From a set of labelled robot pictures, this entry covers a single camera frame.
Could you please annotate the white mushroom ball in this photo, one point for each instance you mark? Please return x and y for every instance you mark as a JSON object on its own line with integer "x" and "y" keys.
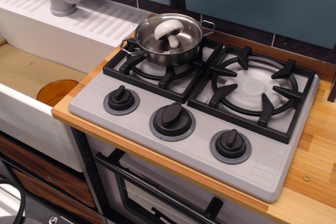
{"x": 168, "y": 30}

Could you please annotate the stainless steel pot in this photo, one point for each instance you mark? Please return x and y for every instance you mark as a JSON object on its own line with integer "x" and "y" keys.
{"x": 159, "y": 52}

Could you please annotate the black left stove knob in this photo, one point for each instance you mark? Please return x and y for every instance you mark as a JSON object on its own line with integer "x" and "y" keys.
{"x": 121, "y": 101}

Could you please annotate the black stove knob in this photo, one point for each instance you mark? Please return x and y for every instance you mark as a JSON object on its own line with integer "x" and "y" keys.
{"x": 121, "y": 101}
{"x": 172, "y": 122}
{"x": 230, "y": 147}

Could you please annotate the grey toy stove top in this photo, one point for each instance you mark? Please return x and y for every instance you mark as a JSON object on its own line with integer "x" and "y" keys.
{"x": 262, "y": 175}

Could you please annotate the black middle stove knob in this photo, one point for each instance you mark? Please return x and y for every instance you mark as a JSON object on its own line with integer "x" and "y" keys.
{"x": 172, "y": 122}

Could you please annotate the black right stove knob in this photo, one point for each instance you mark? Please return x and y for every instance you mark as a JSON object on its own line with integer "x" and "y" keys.
{"x": 230, "y": 147}

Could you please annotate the black left burner grate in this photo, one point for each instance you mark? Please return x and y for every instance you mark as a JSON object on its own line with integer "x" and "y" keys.
{"x": 176, "y": 83}

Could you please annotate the black burner grate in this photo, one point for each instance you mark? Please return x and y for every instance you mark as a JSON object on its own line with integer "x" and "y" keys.
{"x": 265, "y": 95}
{"x": 176, "y": 83}

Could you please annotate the black right burner grate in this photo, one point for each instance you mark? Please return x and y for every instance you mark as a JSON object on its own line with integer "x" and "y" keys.
{"x": 265, "y": 95}

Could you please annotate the white toy sink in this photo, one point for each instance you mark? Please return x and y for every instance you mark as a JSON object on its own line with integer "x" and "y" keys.
{"x": 38, "y": 48}

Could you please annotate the orange plastic bowl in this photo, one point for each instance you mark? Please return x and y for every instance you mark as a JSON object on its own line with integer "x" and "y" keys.
{"x": 55, "y": 91}

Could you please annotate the upper wooden drawer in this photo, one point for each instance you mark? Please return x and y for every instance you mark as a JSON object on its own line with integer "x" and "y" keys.
{"x": 48, "y": 169}

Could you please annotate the wooden drawer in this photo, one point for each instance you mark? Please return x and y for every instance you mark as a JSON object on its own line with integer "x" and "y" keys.
{"x": 48, "y": 169}
{"x": 57, "y": 198}

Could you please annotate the brass screw in counter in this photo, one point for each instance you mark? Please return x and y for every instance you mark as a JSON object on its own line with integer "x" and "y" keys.
{"x": 306, "y": 178}

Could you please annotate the lower wooden drawer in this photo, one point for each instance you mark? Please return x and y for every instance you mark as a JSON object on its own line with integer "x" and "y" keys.
{"x": 57, "y": 198}

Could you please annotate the oven door with handle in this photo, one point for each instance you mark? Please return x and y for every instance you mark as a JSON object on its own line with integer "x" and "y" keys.
{"x": 148, "y": 194}

